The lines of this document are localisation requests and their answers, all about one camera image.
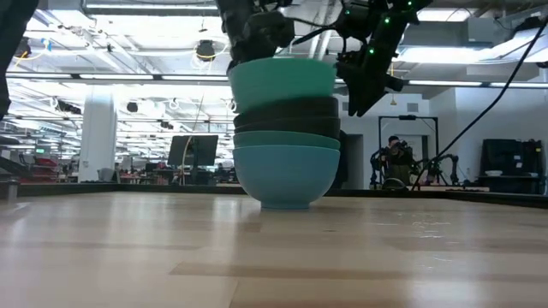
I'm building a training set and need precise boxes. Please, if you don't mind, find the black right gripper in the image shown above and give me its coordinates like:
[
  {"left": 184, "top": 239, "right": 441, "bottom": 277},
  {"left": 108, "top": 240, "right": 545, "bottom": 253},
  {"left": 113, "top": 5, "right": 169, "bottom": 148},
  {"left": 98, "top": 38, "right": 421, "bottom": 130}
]
[{"left": 334, "top": 47, "right": 405, "bottom": 118}]

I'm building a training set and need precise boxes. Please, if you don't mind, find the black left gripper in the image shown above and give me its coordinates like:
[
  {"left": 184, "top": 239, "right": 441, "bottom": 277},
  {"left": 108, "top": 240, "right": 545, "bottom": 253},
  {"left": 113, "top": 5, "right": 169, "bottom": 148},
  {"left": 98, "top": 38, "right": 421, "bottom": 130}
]
[{"left": 215, "top": 0, "right": 296, "bottom": 73}]

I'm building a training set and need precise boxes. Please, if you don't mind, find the green-teal plastic bowl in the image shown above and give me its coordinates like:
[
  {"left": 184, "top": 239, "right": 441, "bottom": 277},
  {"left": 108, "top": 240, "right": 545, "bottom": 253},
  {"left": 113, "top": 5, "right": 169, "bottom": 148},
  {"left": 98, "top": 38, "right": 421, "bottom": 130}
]
[{"left": 228, "top": 56, "right": 337, "bottom": 114}]

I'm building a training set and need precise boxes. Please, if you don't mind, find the round black ceiling fixture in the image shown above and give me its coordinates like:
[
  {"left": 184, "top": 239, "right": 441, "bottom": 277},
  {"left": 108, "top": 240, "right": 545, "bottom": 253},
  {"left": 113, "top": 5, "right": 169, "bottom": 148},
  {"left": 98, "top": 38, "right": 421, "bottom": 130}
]
[{"left": 195, "top": 38, "right": 217, "bottom": 62}]

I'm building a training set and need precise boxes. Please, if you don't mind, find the person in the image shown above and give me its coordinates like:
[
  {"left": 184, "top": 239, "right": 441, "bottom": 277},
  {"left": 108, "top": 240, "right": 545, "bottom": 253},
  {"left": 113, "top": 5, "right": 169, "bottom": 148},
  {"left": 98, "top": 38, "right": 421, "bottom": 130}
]
[{"left": 378, "top": 135, "right": 415, "bottom": 188}]

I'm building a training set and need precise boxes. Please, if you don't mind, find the black plastic bowl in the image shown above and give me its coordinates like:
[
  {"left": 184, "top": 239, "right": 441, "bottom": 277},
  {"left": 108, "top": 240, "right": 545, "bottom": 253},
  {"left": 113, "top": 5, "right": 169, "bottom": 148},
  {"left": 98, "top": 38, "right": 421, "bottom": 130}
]
[
  {"left": 234, "top": 115, "right": 343, "bottom": 140},
  {"left": 233, "top": 96, "right": 340, "bottom": 128}
]

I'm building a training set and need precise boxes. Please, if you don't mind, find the light blue plastic bowl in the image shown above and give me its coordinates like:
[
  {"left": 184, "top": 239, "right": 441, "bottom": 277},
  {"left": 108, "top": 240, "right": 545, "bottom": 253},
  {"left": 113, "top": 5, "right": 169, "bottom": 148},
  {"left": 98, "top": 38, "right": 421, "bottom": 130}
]
[{"left": 232, "top": 144, "right": 342, "bottom": 210}]

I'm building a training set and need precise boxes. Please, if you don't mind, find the black monitor on stand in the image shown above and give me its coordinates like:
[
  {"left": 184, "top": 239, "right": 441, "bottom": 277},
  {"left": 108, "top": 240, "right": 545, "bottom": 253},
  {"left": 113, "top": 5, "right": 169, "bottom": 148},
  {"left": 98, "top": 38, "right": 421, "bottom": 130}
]
[{"left": 166, "top": 134, "right": 220, "bottom": 186}]

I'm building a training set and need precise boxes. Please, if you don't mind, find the black cabinet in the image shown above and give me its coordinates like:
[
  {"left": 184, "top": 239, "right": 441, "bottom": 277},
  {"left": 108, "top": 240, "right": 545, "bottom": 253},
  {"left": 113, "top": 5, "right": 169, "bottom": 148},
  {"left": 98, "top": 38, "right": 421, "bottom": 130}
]
[{"left": 478, "top": 138, "right": 545, "bottom": 195}]

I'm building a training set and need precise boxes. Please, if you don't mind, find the white building pillar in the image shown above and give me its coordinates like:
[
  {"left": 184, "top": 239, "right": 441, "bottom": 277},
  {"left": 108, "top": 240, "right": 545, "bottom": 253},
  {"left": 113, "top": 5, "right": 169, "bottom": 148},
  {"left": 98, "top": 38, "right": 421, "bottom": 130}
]
[{"left": 78, "top": 90, "right": 118, "bottom": 184}]

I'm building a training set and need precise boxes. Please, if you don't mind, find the red storage shelf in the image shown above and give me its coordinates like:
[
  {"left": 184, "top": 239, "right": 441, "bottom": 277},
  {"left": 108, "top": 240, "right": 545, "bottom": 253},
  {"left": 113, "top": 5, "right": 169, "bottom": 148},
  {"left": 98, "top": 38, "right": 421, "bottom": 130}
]
[{"left": 21, "top": 157, "right": 60, "bottom": 184}]

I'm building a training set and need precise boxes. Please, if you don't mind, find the black metal frame stand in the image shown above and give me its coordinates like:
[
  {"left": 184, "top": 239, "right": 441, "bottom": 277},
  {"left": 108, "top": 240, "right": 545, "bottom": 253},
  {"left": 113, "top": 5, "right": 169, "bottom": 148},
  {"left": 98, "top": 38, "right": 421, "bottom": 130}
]
[{"left": 377, "top": 114, "right": 440, "bottom": 188}]

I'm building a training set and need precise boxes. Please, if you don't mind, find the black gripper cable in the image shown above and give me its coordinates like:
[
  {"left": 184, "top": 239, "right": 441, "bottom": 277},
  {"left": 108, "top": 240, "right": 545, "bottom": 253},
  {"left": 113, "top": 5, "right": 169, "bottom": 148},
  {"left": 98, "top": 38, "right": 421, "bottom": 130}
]
[{"left": 282, "top": 3, "right": 348, "bottom": 47}]

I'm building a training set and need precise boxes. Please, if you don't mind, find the long black hanging cable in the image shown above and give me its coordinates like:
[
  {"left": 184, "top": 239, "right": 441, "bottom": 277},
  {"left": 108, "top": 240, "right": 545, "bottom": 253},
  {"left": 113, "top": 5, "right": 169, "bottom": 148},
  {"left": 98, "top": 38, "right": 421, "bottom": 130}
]
[{"left": 411, "top": 16, "right": 548, "bottom": 192}]

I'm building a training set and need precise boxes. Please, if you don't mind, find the black table edge rail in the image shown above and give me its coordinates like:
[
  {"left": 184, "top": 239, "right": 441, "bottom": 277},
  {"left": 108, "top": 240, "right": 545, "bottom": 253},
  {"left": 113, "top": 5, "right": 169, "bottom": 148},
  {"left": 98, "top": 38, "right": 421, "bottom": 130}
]
[{"left": 0, "top": 181, "right": 548, "bottom": 210}]

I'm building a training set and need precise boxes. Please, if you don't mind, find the small metal post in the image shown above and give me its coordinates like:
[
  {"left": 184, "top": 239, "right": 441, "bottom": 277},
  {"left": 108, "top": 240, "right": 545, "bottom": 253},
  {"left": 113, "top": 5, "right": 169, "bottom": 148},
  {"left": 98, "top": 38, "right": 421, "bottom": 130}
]
[{"left": 5, "top": 178, "right": 21, "bottom": 200}]

